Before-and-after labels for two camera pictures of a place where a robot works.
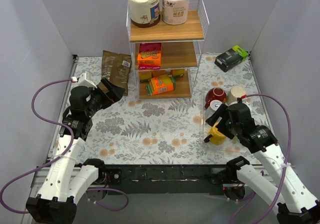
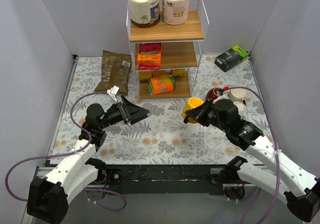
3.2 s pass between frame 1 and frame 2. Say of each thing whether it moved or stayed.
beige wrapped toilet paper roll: stayed
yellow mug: moved
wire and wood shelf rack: stayed
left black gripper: moved
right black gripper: moved
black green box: stayed
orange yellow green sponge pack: stayed
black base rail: stayed
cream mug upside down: stayed
